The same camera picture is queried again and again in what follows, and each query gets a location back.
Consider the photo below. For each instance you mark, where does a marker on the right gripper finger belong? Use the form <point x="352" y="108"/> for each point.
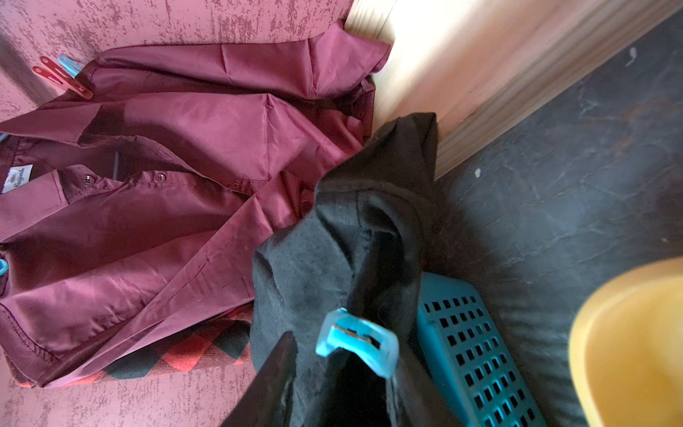
<point x="269" y="399"/>

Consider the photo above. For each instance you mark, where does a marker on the teal clothespin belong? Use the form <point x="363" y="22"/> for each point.
<point x="376" y="346"/>
<point x="69" y="65"/>

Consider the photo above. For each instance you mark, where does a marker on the black long-sleeve shirt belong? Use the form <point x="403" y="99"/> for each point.
<point x="361" y="248"/>

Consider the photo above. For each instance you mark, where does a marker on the red black plaid shirt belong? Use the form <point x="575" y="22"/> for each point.
<point x="220" y="341"/>

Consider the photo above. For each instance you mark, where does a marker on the teal plastic basket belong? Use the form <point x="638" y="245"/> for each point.
<point x="467" y="358"/>

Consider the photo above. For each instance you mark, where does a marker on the maroon satin shirt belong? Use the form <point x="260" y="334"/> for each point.
<point x="134" y="215"/>

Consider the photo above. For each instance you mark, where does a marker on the yellow plastic tray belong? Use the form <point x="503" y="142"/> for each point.
<point x="625" y="349"/>

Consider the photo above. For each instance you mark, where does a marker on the teal clothespin on plaid shirt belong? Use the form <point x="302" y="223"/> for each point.
<point x="69" y="65"/>

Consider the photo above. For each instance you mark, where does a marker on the wooden clothes rack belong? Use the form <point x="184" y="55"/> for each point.
<point x="483" y="66"/>

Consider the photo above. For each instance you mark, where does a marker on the red clothespin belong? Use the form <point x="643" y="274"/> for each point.
<point x="58" y="76"/>

